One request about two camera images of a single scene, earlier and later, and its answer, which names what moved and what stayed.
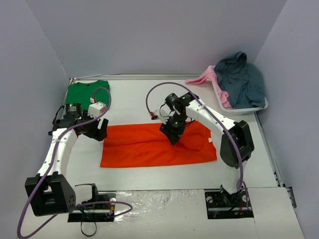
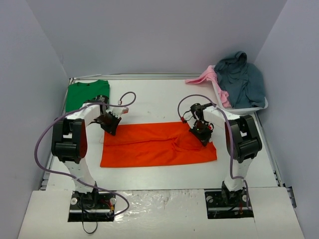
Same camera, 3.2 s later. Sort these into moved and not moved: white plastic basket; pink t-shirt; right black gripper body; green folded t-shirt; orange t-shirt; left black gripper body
Moved: right black gripper body; left black gripper body
Not moved: pink t-shirt; green folded t-shirt; white plastic basket; orange t-shirt
